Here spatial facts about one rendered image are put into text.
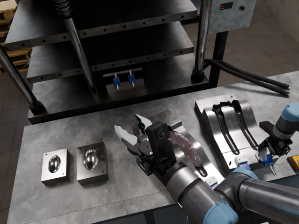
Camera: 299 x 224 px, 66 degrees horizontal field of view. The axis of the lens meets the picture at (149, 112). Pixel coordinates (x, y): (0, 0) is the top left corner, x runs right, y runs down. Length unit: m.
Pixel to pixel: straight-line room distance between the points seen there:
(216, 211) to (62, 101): 1.45
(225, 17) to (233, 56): 1.71
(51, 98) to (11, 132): 1.19
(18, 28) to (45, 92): 0.51
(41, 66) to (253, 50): 2.71
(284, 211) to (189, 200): 0.18
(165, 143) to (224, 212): 0.18
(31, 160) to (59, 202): 0.34
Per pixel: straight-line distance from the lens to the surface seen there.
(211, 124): 1.33
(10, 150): 2.78
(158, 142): 0.52
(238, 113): 1.40
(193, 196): 0.52
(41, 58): 1.78
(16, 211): 1.43
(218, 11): 1.64
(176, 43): 1.66
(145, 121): 0.64
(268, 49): 3.61
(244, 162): 1.25
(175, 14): 1.46
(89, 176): 1.26
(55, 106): 1.76
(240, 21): 1.76
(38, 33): 1.52
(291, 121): 0.99
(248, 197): 0.61
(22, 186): 1.47
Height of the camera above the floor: 1.96
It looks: 50 degrees down
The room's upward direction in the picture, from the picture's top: 6 degrees counter-clockwise
